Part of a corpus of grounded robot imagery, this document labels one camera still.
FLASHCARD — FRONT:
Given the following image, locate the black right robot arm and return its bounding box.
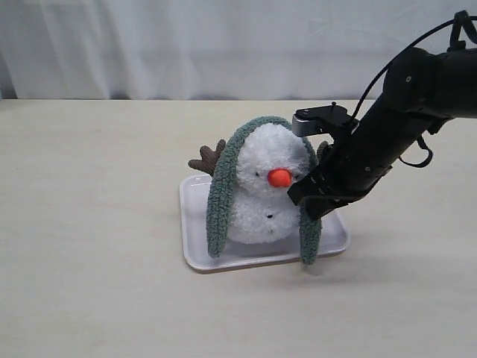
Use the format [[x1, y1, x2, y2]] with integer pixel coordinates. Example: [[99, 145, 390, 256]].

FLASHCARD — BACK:
[[288, 48, 476, 219]]

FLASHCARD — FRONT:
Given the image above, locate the white plastic tray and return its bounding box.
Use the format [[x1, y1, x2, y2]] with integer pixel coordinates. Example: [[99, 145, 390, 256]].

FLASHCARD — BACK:
[[179, 175, 352, 275]]

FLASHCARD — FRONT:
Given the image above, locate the white plush snowman toy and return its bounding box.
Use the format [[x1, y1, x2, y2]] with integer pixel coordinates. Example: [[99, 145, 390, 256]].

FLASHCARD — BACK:
[[188, 124, 331, 245]]

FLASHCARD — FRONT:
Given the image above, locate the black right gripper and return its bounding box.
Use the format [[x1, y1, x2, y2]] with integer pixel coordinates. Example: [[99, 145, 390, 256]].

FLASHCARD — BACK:
[[287, 122, 395, 220]]

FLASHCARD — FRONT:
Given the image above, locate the green fuzzy scarf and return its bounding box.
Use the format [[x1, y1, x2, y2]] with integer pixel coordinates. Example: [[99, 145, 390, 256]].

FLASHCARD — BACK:
[[206, 116, 323, 266]]

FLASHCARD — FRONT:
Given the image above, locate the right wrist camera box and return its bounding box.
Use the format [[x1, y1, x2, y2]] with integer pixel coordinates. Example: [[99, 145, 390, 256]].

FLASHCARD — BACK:
[[291, 102, 358, 140]]

